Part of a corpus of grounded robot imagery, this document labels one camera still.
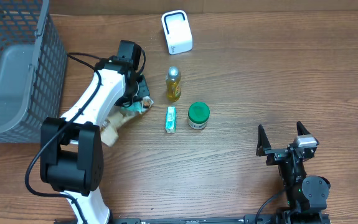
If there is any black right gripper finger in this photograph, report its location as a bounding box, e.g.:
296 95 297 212
296 121 310 136
256 124 271 156

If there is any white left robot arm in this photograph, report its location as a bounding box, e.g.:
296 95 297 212
35 40 153 223

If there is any yellow Vim dish soap bottle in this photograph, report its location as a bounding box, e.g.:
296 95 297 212
166 66 181 101

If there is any green-capped white bottle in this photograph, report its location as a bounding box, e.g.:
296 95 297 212
187 102 210 129

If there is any dark grey plastic basket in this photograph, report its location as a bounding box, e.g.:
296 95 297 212
0 0 67 143

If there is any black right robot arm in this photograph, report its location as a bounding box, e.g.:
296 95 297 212
253 121 331 223

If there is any light teal snack packet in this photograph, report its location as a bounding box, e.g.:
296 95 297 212
120 101 147 116

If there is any small teal white box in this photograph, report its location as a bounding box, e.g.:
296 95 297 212
165 106 177 134

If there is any cream brown bread bag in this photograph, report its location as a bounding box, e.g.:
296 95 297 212
101 96 154 147

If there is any white barcode scanner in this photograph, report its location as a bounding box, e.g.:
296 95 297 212
161 10 193 55

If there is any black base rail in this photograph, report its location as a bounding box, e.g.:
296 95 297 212
108 215 331 224

